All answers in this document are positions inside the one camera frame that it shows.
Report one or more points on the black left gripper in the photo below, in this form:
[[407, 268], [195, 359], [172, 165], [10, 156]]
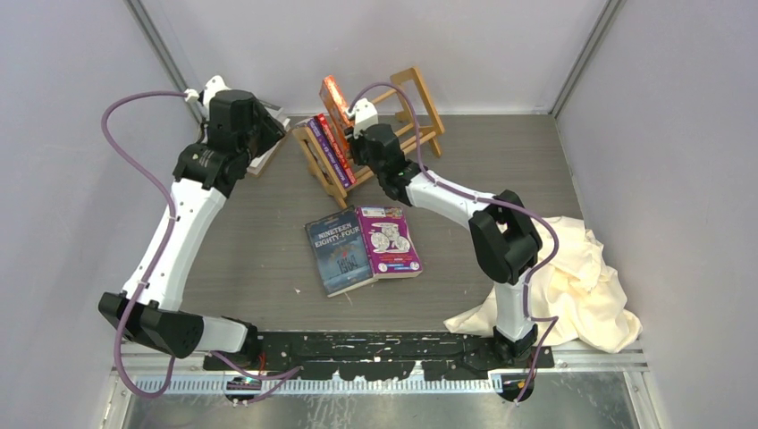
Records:
[[273, 130]]

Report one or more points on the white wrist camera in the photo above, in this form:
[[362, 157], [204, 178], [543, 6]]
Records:
[[201, 98], [362, 116]]

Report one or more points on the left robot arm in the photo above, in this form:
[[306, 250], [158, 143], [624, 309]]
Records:
[[147, 310]]

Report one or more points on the magenta paperback book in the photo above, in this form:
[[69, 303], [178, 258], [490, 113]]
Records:
[[390, 250]]

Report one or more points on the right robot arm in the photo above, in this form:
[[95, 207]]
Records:
[[505, 240]]

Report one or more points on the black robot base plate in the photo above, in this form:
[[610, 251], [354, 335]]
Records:
[[382, 356]]

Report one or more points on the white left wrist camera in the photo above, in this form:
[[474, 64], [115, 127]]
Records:
[[201, 98]]

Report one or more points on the blue Nineteen Eighty-Four book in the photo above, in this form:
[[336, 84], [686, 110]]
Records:
[[340, 252]]

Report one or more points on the orange 78-Storey Treehouse book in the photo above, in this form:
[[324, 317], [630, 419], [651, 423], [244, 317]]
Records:
[[336, 105]]

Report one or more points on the cream cloth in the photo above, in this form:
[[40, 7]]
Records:
[[583, 292]]

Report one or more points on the purple 52-Storey Treehouse book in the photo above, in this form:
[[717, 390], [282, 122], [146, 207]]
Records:
[[326, 148]]

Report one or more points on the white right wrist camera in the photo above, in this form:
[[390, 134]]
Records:
[[362, 116]]

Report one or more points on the red Treehouse book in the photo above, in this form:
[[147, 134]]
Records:
[[334, 148]]

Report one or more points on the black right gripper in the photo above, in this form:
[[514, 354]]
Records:
[[354, 145]]

